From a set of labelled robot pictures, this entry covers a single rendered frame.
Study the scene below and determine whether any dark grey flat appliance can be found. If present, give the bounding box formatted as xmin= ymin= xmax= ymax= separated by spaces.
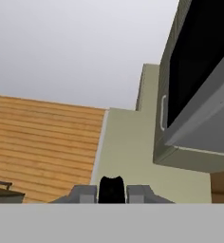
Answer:
xmin=0 ymin=178 xmax=27 ymax=204

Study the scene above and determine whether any pale green cupboard run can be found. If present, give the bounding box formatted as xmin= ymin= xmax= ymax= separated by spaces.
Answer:
xmin=90 ymin=63 xmax=213 ymax=204

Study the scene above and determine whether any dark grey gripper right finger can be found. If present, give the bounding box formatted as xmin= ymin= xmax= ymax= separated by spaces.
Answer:
xmin=125 ymin=184 xmax=176 ymax=204

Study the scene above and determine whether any black rounded object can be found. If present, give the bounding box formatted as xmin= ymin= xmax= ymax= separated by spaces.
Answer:
xmin=97 ymin=175 xmax=127 ymax=204

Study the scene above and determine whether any brown wooden cupboard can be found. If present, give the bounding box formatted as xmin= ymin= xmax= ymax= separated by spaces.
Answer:
xmin=210 ymin=170 xmax=224 ymax=204

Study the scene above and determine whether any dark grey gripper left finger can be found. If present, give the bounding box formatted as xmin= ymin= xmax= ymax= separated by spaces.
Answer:
xmin=49 ymin=184 xmax=98 ymax=204

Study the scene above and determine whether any white microwave door handle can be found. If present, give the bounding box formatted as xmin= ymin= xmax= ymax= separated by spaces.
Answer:
xmin=159 ymin=94 xmax=168 ymax=132

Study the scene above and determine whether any olive microwave with black door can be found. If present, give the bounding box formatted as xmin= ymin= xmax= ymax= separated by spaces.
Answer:
xmin=152 ymin=0 xmax=224 ymax=174

